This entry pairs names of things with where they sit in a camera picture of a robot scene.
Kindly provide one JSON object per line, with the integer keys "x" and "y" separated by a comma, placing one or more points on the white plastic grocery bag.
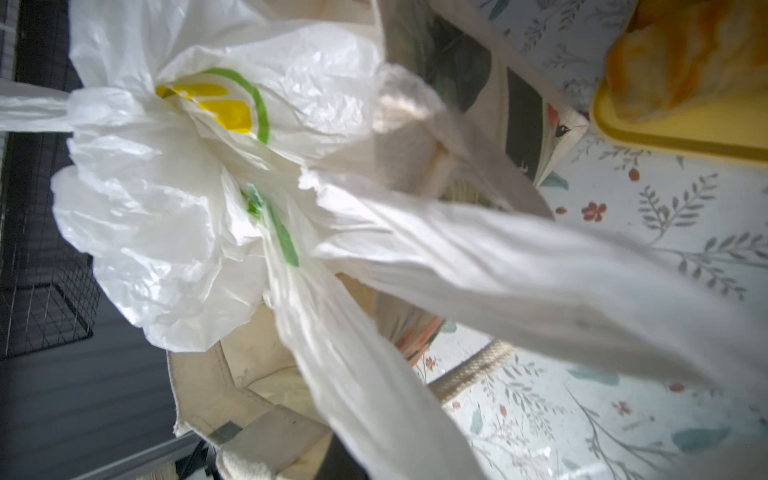
{"x": 222, "y": 159}

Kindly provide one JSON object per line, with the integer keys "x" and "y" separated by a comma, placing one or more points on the cream canvas tote bag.
{"x": 461, "y": 118}

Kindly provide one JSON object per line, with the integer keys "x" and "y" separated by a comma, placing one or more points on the yellow bread tray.
{"x": 688, "y": 78}

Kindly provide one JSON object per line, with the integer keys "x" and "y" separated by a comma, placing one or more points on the black wire wall basket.
{"x": 49, "y": 297}

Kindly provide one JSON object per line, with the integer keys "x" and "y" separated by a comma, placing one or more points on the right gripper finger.
{"x": 338, "y": 464}

